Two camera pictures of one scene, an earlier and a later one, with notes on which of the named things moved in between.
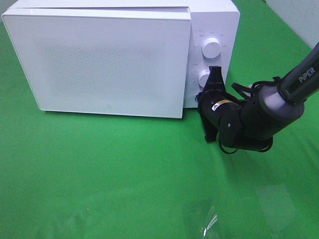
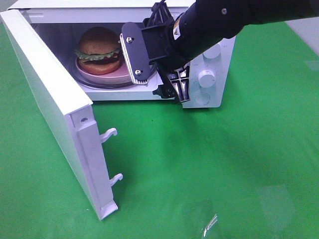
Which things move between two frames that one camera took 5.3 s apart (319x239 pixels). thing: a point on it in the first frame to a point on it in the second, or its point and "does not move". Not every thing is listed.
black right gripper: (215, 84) to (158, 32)
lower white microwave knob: (203, 77) does not move
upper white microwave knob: (211, 48) does not move
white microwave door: (126, 61) to (69, 110)
